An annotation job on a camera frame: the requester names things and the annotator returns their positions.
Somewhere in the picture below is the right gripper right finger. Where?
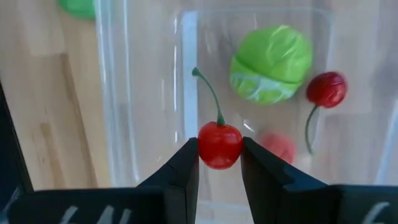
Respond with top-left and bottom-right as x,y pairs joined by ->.
240,136 -> 398,224

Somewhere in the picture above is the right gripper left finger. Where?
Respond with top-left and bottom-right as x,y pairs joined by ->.
6,136 -> 200,224

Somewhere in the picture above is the red cherry toy with stem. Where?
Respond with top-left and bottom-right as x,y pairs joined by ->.
304,71 -> 348,156
192,67 -> 244,170

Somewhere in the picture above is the clear plastic tupperware container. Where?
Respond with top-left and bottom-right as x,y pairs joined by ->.
93,0 -> 398,224

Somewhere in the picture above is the green cabbage toy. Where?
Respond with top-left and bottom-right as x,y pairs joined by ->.
58,0 -> 97,21
229,24 -> 313,105

